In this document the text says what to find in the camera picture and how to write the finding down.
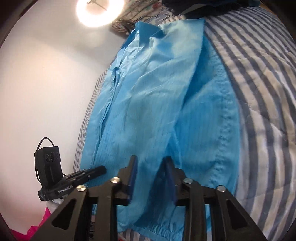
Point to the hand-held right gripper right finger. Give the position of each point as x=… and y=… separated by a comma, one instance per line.
x=170, y=180

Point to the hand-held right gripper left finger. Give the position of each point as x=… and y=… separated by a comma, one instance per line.
x=133, y=176

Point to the blue white striped blanket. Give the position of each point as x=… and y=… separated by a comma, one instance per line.
x=266, y=92

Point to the light blue zip jacket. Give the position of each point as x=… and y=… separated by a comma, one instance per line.
x=150, y=104

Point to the folded navy down jacket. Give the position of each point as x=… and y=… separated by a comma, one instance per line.
x=222, y=9

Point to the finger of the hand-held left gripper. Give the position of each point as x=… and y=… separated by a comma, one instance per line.
x=92, y=172

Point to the folded floral quilt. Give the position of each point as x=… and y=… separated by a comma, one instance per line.
x=143, y=9

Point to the person's left forearm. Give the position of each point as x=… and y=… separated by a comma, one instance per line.
x=23, y=235

